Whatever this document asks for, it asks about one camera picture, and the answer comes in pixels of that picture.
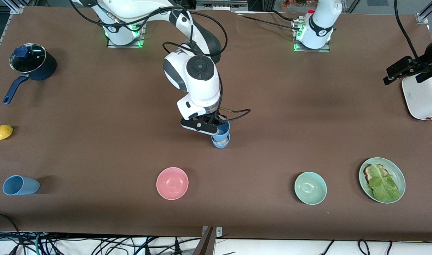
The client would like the blue plastic cup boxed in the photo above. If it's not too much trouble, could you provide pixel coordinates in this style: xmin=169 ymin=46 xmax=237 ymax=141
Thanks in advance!
xmin=212 ymin=121 xmax=231 ymax=141
xmin=2 ymin=175 xmax=40 ymax=196

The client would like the blue cup with tissue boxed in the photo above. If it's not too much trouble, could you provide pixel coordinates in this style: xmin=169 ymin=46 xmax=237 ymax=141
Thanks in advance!
xmin=211 ymin=134 xmax=231 ymax=149

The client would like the white toaster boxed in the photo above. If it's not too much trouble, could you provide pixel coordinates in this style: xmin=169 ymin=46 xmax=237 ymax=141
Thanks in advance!
xmin=402 ymin=76 xmax=432 ymax=121

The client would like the pink bowl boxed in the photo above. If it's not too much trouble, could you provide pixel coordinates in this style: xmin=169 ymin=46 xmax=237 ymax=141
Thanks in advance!
xmin=156 ymin=167 xmax=189 ymax=200

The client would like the mint green plate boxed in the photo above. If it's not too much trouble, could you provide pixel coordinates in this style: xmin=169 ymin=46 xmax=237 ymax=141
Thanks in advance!
xmin=359 ymin=157 xmax=406 ymax=204

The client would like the toasted bread slice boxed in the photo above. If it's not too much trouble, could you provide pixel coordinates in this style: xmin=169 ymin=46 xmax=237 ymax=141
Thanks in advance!
xmin=364 ymin=164 xmax=400 ymax=192

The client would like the mint green bowl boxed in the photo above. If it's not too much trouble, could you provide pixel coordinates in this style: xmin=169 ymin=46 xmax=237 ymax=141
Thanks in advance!
xmin=294 ymin=172 xmax=327 ymax=205

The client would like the green lettuce leaf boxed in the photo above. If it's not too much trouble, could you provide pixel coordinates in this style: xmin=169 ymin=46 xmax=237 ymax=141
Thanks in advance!
xmin=369 ymin=164 xmax=402 ymax=203

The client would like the grey metal box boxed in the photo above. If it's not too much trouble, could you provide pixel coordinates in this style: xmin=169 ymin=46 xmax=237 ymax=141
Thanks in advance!
xmin=196 ymin=0 xmax=249 ymax=12

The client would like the brown table cover cloth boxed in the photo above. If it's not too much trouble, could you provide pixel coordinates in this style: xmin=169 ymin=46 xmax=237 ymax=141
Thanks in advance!
xmin=0 ymin=6 xmax=432 ymax=242

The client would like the orange toy pile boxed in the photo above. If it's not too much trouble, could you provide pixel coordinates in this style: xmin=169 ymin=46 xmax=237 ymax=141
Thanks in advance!
xmin=282 ymin=0 xmax=319 ymax=10

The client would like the dark blue saucepan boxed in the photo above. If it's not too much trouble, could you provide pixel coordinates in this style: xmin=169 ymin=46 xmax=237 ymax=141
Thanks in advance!
xmin=3 ymin=42 xmax=57 ymax=105

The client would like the glass lid blue knob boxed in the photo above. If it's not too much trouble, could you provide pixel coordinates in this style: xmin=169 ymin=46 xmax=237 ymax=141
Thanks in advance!
xmin=9 ymin=43 xmax=47 ymax=73

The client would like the silver aluminium frame rail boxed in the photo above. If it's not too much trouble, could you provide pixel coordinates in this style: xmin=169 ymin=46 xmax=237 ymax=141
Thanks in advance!
xmin=416 ymin=0 xmax=432 ymax=24
xmin=0 ymin=5 xmax=25 ymax=69

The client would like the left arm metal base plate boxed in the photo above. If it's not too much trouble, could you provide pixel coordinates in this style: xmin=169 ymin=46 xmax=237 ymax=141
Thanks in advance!
xmin=294 ymin=19 xmax=330 ymax=53

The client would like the black base cable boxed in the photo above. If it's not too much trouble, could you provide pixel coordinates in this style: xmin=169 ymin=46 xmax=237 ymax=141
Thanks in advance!
xmin=268 ymin=10 xmax=301 ymax=23
xmin=236 ymin=13 xmax=298 ymax=29

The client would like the dark metal post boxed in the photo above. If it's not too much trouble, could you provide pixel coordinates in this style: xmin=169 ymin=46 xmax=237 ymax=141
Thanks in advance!
xmin=193 ymin=227 xmax=216 ymax=255

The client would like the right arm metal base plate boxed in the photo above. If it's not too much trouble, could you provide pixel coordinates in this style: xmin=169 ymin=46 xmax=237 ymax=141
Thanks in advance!
xmin=107 ymin=16 xmax=145 ymax=48

